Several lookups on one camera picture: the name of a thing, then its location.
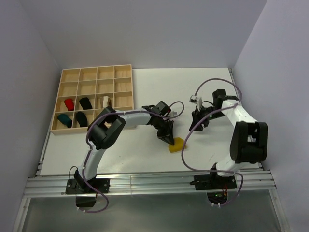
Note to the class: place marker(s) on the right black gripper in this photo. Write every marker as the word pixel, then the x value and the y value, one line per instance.
pixel 197 117

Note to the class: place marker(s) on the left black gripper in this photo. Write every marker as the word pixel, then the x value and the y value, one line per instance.
pixel 167 135

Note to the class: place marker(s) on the yellow cartoon sock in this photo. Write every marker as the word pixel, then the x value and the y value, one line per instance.
pixel 178 145

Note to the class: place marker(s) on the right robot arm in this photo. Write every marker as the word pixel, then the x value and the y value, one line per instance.
pixel 249 139

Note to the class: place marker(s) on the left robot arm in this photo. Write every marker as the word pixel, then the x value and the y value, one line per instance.
pixel 103 132

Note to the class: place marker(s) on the wooden compartment tray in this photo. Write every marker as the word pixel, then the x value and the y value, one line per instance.
pixel 93 82

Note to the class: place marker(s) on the black rolled sock lower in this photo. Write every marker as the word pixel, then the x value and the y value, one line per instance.
pixel 81 119

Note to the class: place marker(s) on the black rolled sock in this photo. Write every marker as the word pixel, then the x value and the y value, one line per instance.
pixel 81 119
pixel 85 103

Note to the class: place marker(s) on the black rolled sock upper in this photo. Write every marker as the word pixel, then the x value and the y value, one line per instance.
pixel 85 103

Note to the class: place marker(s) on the red rolled sock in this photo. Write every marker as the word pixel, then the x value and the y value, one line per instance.
pixel 69 104

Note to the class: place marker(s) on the teal rolled sock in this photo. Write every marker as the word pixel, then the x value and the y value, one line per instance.
pixel 65 120

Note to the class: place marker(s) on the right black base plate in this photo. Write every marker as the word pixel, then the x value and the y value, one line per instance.
pixel 213 181

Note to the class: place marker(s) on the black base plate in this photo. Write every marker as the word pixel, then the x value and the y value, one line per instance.
pixel 213 181
pixel 80 187

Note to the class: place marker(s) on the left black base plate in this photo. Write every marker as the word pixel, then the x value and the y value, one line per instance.
pixel 80 187

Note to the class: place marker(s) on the aluminium front rail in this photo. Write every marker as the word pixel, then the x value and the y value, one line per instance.
pixel 144 183

